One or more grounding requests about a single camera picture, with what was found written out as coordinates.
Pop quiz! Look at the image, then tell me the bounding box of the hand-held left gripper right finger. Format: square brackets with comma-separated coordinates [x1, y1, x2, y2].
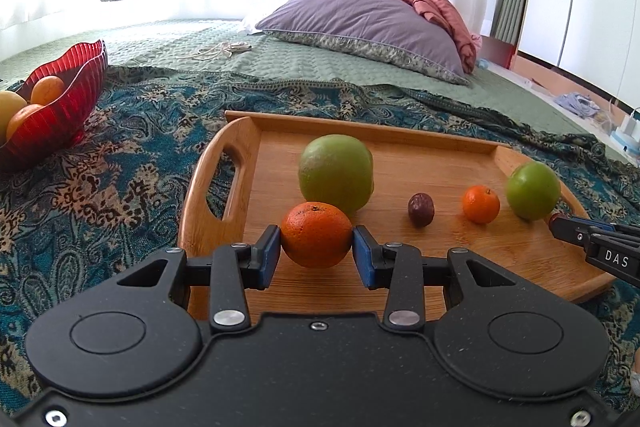
[352, 224, 521, 333]

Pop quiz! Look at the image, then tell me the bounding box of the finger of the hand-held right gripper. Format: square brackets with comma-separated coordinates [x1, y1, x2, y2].
[549, 215, 617, 254]

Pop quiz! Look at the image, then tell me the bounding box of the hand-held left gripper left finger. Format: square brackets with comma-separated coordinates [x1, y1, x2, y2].
[115, 224, 282, 335]

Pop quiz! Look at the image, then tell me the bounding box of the small tangerine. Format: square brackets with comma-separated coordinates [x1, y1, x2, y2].
[281, 201, 354, 269]
[461, 185, 501, 225]

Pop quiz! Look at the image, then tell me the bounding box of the small green apple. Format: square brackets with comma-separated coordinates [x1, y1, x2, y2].
[505, 161, 562, 222]

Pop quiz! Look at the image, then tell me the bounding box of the wooden serving tray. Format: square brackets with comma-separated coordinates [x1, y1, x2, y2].
[177, 109, 617, 322]

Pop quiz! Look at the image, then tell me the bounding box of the large green apple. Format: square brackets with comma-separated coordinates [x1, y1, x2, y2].
[298, 134, 375, 217]

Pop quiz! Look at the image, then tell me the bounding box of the red glass fruit bowl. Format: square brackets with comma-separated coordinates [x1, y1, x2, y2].
[0, 39, 109, 174]

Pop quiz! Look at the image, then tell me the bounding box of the large dull orange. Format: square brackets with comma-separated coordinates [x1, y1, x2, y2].
[6, 104, 46, 142]

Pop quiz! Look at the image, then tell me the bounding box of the pile of clothes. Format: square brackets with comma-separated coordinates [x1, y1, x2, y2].
[551, 92, 602, 118]

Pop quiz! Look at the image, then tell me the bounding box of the blue paisley blanket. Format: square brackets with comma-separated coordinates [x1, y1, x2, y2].
[0, 66, 640, 413]

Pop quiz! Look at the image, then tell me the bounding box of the green quilted bedspread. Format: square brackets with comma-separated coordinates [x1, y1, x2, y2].
[0, 18, 608, 152]

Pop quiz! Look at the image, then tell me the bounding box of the purple pillow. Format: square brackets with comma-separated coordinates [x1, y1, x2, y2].
[254, 0, 472, 86]

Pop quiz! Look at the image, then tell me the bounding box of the orange fruit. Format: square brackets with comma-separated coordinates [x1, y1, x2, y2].
[30, 76, 66, 106]

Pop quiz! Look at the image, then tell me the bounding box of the yellow fruit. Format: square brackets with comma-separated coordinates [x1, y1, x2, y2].
[0, 90, 29, 146]

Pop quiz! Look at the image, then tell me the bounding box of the reddish wooden bed frame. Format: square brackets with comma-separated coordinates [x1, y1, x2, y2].
[479, 35, 519, 70]

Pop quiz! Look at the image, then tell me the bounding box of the white cable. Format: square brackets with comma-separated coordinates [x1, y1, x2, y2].
[186, 41, 252, 62]

